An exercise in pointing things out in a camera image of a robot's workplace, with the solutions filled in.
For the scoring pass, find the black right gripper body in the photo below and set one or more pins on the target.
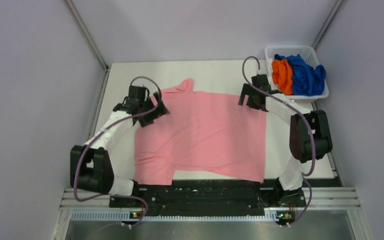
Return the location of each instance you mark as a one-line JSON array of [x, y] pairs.
[[251, 101]]

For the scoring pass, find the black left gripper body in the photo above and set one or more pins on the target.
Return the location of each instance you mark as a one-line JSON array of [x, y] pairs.
[[151, 115]]

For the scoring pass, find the pink t shirt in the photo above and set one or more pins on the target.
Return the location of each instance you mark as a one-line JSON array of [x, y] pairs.
[[203, 131]]

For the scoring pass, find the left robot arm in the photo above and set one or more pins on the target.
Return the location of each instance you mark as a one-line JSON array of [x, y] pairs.
[[91, 168]]

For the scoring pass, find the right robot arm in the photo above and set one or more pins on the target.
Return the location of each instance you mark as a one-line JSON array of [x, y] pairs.
[[309, 132]]

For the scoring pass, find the orange t shirt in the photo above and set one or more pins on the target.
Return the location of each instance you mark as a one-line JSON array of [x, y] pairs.
[[282, 75]]

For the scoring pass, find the white plastic laundry basket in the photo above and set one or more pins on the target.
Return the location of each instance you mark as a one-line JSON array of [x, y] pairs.
[[309, 56]]

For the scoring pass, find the blue t shirt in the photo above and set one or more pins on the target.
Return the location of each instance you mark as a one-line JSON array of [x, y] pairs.
[[307, 80]]

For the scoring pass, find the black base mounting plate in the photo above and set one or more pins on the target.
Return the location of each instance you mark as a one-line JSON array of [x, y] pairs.
[[211, 198]]

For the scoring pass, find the left aluminium corner post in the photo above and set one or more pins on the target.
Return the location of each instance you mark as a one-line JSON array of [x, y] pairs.
[[85, 33]]

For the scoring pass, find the aluminium corner post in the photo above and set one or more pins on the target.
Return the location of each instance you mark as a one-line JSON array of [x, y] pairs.
[[85, 33], [327, 23]]

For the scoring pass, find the white slotted cable duct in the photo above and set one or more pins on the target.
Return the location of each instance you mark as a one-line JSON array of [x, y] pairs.
[[133, 217]]

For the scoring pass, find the aluminium frame rail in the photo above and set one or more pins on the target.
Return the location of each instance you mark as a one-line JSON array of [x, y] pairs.
[[334, 198]]

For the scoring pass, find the right aluminium corner post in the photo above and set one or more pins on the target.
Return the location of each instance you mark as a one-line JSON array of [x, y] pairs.
[[327, 23]]

